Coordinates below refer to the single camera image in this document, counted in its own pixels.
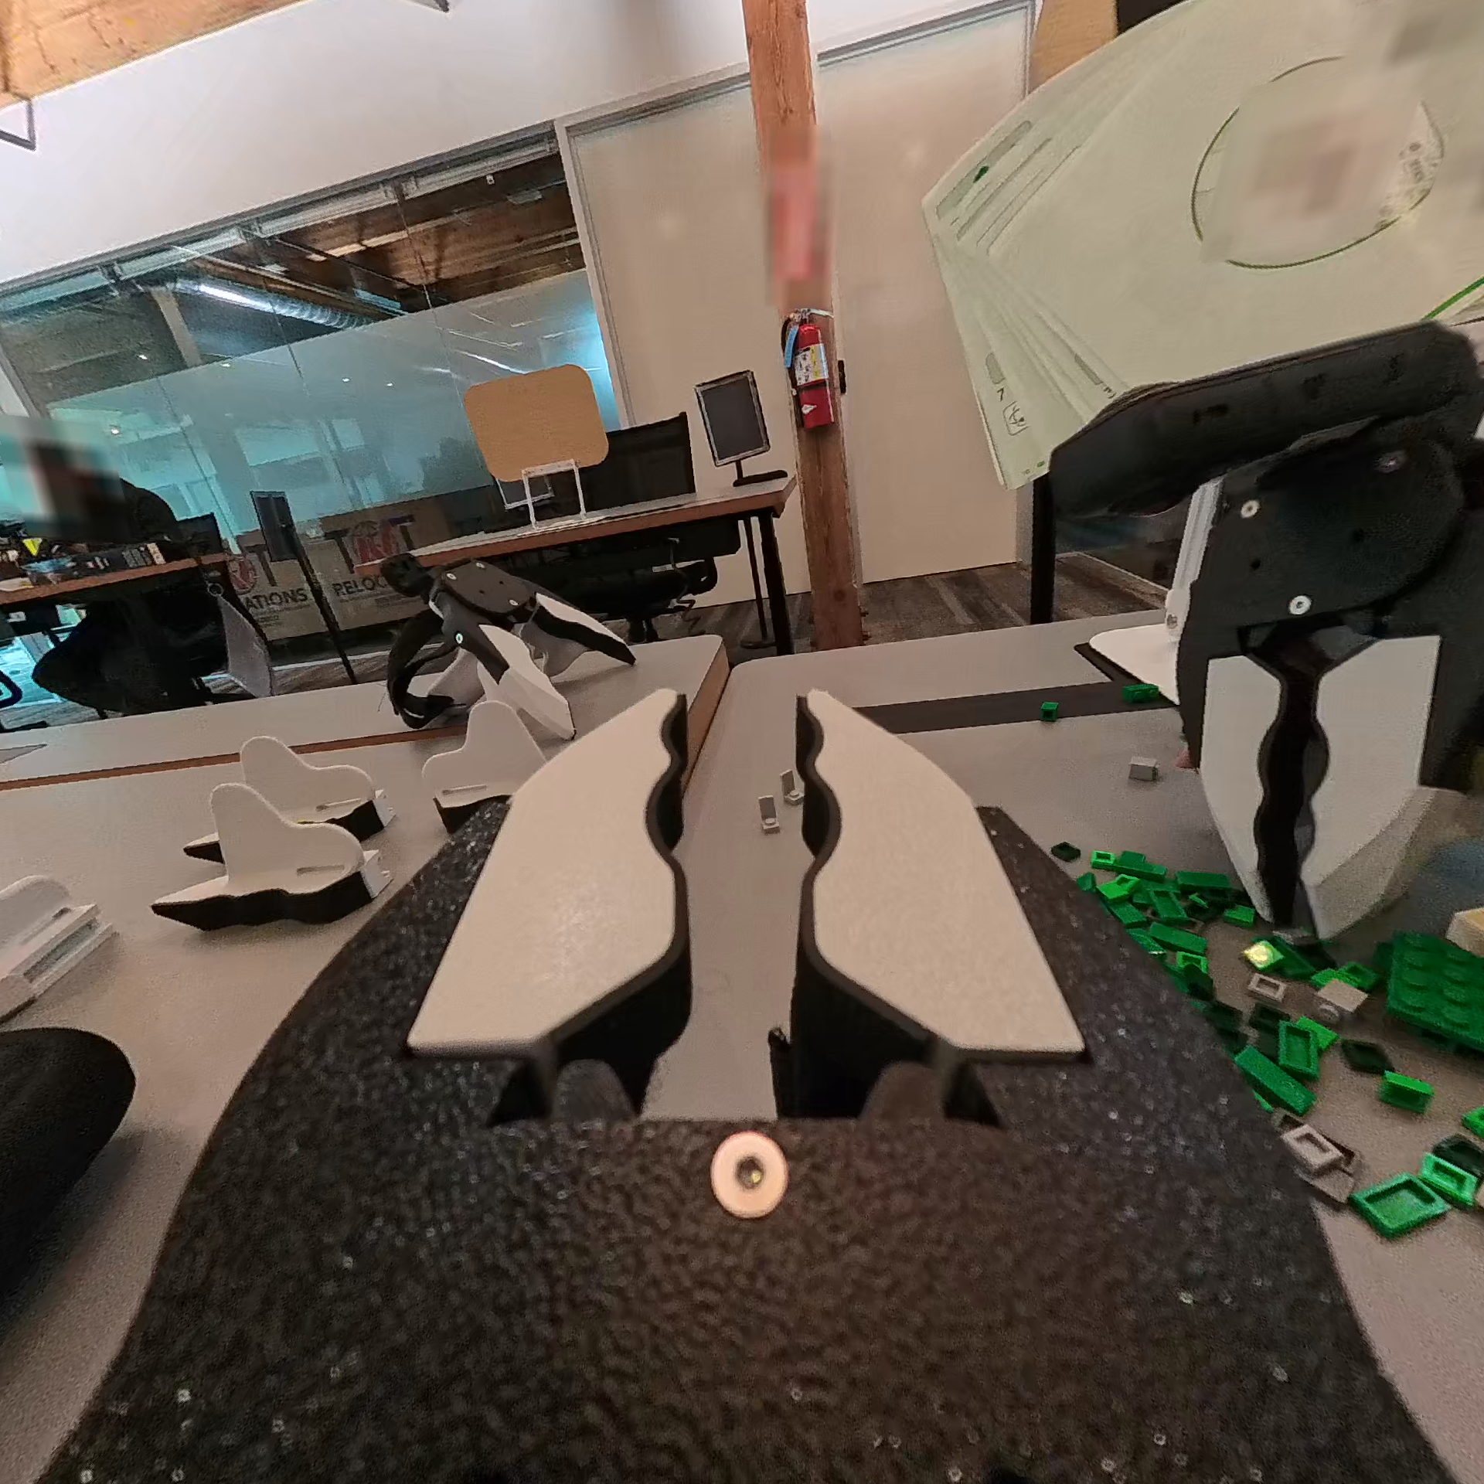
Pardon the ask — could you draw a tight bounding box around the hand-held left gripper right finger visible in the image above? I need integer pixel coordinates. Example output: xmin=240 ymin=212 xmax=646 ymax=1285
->
xmin=791 ymin=687 xmax=1092 ymax=1065

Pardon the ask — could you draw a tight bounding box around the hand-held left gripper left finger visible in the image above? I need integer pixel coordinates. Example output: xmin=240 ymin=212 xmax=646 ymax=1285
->
xmin=405 ymin=687 xmax=695 ymax=1059

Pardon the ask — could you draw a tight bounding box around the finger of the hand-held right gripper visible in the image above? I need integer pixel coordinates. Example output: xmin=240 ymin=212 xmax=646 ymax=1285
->
xmin=1279 ymin=632 xmax=1448 ymax=944
xmin=1201 ymin=652 xmax=1292 ymax=918

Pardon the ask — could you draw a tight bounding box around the pile of small green tiles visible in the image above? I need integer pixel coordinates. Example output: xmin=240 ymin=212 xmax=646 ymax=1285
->
xmin=1047 ymin=840 xmax=1484 ymax=1243

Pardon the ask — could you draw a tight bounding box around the grey desk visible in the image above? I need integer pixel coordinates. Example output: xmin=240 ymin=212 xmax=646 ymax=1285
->
xmin=0 ymin=611 xmax=1484 ymax=1484

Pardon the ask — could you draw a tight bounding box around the black desk mat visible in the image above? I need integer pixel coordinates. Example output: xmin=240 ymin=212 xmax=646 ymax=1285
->
xmin=855 ymin=640 xmax=1187 ymax=738

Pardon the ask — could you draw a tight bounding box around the wooden office desk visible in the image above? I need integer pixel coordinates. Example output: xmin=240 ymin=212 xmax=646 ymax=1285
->
xmin=356 ymin=473 xmax=804 ymax=655

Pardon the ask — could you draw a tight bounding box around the small black desk screen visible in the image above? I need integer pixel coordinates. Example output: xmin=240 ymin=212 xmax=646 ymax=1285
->
xmin=695 ymin=371 xmax=791 ymax=489

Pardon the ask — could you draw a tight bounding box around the loose white gripper finger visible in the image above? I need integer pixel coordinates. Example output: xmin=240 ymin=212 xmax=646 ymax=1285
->
xmin=183 ymin=738 xmax=398 ymax=866
xmin=418 ymin=697 xmax=549 ymax=839
xmin=150 ymin=781 xmax=394 ymax=932

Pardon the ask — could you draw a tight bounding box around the wood-edged grey table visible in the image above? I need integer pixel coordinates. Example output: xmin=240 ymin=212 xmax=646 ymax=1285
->
xmin=0 ymin=632 xmax=732 ymax=804

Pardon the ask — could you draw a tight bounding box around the spare black white gripper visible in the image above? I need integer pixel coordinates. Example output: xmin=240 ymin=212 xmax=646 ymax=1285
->
xmin=384 ymin=553 xmax=639 ymax=744

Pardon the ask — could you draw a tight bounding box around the pale green instruction booklet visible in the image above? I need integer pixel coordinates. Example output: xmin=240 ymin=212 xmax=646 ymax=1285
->
xmin=922 ymin=0 xmax=1484 ymax=494

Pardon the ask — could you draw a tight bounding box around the printed cardboard box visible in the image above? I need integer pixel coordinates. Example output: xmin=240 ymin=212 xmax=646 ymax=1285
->
xmin=231 ymin=511 xmax=432 ymax=644

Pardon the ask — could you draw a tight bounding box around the clear acrylic holder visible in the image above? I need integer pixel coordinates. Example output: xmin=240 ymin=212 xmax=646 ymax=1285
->
xmin=520 ymin=460 xmax=585 ymax=531

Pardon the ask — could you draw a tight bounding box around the black office chair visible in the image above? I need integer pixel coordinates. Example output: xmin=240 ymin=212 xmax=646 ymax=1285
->
xmin=576 ymin=412 xmax=724 ymax=617

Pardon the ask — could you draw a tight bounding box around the black tripod stand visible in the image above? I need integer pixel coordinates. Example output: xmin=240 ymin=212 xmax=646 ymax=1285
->
xmin=247 ymin=489 xmax=361 ymax=687

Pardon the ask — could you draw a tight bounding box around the tan rounded board sign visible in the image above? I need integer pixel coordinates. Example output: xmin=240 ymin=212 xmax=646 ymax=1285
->
xmin=461 ymin=362 xmax=610 ymax=485

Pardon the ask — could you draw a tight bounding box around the black swivel chair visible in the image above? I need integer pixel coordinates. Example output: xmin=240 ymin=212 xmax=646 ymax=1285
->
xmin=32 ymin=574 xmax=235 ymax=722

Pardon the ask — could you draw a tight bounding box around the white plastic gripper part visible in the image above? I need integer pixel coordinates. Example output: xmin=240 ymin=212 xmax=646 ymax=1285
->
xmin=0 ymin=877 xmax=117 ymax=1023

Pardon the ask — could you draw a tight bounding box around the red fire extinguisher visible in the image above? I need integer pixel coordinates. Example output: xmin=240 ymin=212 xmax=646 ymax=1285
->
xmin=782 ymin=307 xmax=839 ymax=434

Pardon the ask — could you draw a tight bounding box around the cluttered wooden table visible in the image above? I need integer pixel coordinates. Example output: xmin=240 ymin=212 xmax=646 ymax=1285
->
xmin=0 ymin=544 xmax=235 ymax=617

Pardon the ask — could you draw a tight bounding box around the black rounded object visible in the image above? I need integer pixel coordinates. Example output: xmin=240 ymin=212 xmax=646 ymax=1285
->
xmin=0 ymin=1027 xmax=141 ymax=1306

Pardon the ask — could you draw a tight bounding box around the wooden post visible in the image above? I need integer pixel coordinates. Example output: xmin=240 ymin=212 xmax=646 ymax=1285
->
xmin=739 ymin=0 xmax=866 ymax=652

